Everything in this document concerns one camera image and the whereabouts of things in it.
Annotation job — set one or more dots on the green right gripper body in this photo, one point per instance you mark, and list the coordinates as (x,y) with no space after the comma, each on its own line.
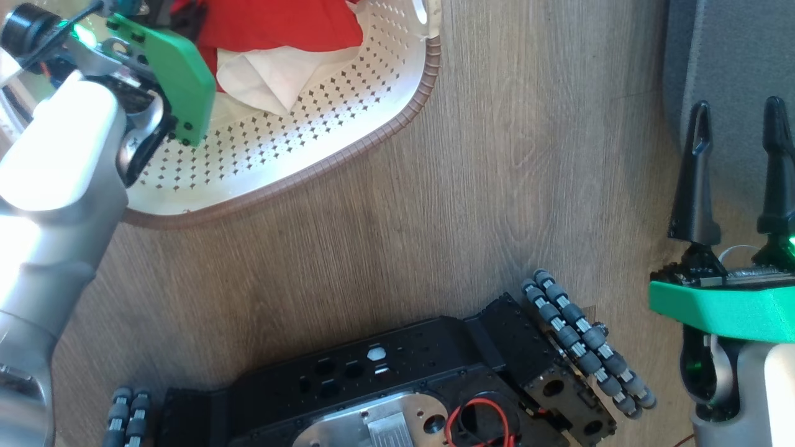
(726,307)

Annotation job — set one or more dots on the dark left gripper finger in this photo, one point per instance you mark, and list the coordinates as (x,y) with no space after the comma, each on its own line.
(160,13)

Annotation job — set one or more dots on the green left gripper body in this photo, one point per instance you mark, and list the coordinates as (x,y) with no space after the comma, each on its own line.
(174,74)

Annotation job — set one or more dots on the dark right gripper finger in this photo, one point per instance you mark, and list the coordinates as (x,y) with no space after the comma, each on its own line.
(694,192)
(777,180)

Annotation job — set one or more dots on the red and white garment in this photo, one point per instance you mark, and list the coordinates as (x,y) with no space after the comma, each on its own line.
(279,31)

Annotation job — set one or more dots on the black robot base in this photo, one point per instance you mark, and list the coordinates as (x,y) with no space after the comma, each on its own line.
(385,385)

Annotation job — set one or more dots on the white perforated laundry basket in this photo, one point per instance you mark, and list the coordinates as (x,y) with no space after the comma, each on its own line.
(310,136)

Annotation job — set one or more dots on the grey fabric sofa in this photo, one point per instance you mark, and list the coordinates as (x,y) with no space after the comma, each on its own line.
(733,68)

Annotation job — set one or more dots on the small grey roller omni wheel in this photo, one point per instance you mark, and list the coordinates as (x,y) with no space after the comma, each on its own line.
(127,416)

